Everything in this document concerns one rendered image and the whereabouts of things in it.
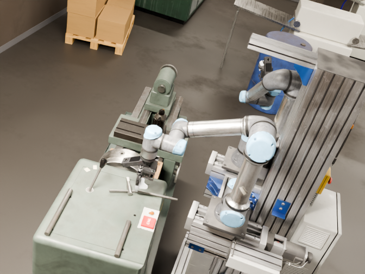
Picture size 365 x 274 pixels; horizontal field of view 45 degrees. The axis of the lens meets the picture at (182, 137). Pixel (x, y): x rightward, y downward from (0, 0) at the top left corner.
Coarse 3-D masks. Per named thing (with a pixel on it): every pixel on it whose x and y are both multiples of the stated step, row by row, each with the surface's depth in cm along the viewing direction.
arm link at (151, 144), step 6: (150, 126) 193; (156, 126) 194; (150, 132) 190; (156, 132) 191; (144, 138) 194; (150, 138) 191; (156, 138) 192; (144, 144) 195; (150, 144) 193; (156, 144) 192; (144, 150) 196; (150, 150) 195; (156, 150) 197
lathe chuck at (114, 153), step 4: (120, 148) 243; (108, 152) 244; (112, 152) 241; (116, 152) 240; (124, 152) 240; (128, 152) 240; (132, 152) 241; (104, 156) 243; (108, 156) 239; (112, 156) 238; (116, 156) 237; (120, 156) 237; (124, 156) 237; (128, 156) 238; (132, 156) 239
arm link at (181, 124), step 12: (180, 120) 206; (216, 120) 199; (228, 120) 197; (240, 120) 195; (252, 120) 191; (264, 120) 187; (192, 132) 200; (204, 132) 199; (216, 132) 197; (228, 132) 196; (240, 132) 195; (276, 132) 190
